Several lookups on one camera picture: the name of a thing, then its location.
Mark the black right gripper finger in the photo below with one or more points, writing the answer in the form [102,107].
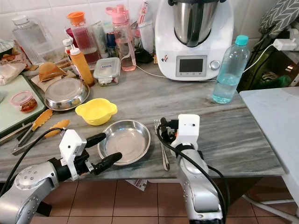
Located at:
[162,127]

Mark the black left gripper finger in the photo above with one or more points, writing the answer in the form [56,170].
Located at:
[96,139]
[108,162]

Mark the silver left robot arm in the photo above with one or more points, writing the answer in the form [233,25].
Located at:
[28,191]

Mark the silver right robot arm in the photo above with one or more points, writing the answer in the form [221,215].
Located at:
[198,191]

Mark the steel fork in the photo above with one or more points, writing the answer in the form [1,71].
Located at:
[163,149]

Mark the yellow plastic bowl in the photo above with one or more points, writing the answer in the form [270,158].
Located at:
[96,111]

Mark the round stainless steel plate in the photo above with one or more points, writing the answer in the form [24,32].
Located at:
[66,94]
[128,139]

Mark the printed paper scrap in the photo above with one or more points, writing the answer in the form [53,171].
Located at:
[136,185]

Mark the steel tongs with orange tips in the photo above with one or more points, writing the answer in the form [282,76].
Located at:
[57,126]
[43,118]

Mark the glass container with grey lid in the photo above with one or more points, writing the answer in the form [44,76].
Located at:
[106,70]

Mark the orange squeeze sauce bottle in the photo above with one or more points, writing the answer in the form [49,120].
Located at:
[81,67]

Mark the brown bread piece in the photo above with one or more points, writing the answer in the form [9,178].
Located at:
[51,71]

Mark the white kitchen cooking machine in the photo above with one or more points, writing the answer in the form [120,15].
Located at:
[194,51]

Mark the small round pink lidded container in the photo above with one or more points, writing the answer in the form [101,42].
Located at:
[23,99]

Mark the clear water bottle teal cap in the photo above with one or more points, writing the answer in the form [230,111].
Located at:
[230,70]

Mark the pale green cutting board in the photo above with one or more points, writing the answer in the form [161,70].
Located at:
[11,119]

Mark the pink drinking bottle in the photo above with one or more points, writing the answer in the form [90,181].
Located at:
[124,42]

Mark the small white capped bottle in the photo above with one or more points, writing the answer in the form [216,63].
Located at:
[68,50]

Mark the blue drink can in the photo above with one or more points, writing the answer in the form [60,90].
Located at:
[111,45]

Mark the orange capped red liquid bottle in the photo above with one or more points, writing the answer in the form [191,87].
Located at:
[84,38]

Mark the white side table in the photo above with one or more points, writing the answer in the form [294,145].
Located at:
[273,126]

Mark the clear plastic bag white contents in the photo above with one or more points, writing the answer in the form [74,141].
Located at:
[11,73]

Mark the clear plastic jug white lid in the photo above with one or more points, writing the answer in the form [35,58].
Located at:
[30,42]

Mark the colourful snack bag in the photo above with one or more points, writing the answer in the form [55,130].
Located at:
[11,56]

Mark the white power adapter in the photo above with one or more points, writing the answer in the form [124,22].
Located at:
[285,45]

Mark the grey patterned cloth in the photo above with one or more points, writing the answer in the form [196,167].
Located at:
[280,16]

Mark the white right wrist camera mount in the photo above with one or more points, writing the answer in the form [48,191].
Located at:
[187,130]

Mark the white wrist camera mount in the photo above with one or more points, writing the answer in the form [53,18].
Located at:
[71,147]
[187,130]

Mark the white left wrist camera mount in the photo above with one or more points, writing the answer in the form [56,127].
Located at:
[71,147]

